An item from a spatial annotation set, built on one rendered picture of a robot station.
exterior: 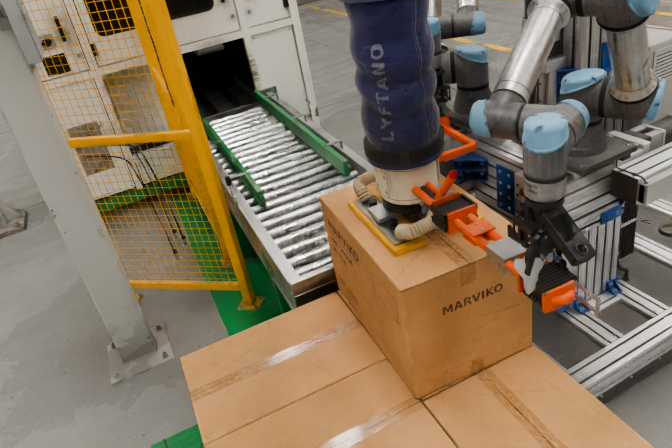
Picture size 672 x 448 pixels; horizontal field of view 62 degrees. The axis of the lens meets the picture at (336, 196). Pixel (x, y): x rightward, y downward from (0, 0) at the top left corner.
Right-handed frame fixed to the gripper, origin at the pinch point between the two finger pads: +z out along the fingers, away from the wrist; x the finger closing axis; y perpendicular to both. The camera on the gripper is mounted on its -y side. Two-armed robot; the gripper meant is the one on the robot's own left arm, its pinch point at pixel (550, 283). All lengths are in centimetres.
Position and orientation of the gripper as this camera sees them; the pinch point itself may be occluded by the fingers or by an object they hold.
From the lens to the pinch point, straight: 122.5
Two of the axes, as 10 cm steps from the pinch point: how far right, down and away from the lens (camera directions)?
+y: -3.7, -4.0, 8.4
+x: -9.2, 3.2, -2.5
